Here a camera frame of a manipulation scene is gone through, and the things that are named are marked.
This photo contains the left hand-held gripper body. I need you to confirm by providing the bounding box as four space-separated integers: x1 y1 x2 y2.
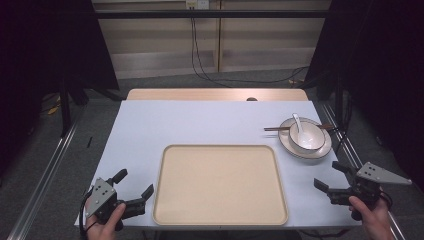
84 177 147 232

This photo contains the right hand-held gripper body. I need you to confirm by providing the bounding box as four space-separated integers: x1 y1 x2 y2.
327 161 413 222

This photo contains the person's left hand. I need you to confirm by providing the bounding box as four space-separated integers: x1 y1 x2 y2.
85 202 128 240

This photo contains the person's right hand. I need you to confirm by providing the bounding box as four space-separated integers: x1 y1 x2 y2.
347 195 397 240

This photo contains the white plate with dark rim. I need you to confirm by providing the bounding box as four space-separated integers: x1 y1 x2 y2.
277 116 333 160

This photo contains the white bowl with dark rim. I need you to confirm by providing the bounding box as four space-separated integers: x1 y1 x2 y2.
287 120 327 156

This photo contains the white ceramic spoon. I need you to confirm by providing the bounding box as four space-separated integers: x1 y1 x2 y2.
291 112 311 144

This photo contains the brown wooden chopstick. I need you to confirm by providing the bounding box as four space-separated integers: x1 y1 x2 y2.
264 125 334 132
263 123 335 131

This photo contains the beige rectangular tray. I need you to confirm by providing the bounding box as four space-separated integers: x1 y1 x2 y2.
152 144 290 227

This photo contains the white table sheet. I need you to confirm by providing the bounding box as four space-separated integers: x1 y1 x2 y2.
74 99 364 231

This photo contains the black metal stand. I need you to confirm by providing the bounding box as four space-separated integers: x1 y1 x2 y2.
58 74 74 138

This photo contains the dark curtain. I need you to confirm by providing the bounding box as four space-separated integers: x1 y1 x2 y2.
304 0 424 193
0 0 120 178

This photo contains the metal floor rail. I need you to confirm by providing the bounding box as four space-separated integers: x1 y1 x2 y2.
7 109 84 240
320 101 408 240

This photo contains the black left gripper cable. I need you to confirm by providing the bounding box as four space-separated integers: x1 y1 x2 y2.
78 188 98 240

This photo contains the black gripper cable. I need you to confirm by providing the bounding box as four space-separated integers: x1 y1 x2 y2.
78 188 98 240
379 190 394 210

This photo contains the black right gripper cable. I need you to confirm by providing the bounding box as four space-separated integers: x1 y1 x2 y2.
379 190 394 210

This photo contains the black hanging cable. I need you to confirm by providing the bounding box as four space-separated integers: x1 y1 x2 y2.
189 7 311 88

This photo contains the black horizontal frame bar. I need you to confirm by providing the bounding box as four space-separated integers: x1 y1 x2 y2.
94 9 330 20

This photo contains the white wall power outlet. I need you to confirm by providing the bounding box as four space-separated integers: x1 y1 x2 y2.
185 0 211 10

